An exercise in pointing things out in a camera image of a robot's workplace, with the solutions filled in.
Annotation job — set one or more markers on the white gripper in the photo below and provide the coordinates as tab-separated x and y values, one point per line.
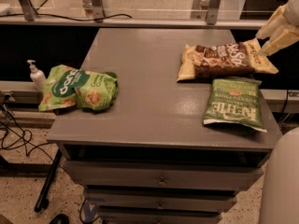
292	10

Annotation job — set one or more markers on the brown chip bag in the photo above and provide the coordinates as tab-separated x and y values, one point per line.
235	59

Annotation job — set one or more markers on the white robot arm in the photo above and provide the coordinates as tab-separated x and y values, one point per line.
280	199

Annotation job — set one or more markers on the green jalapeno kettle chip bag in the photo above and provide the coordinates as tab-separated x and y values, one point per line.
235	100

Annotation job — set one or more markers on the light green snack bag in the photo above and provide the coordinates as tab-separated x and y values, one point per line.
67	86

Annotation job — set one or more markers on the grey drawer cabinet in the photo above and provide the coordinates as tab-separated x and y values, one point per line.
150	159

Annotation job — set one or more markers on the white pump bottle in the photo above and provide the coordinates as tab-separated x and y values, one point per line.
37	76

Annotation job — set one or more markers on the black table leg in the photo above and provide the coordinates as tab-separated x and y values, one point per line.
42	201

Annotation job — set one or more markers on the metal window frame rail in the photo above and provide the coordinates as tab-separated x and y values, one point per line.
222	14

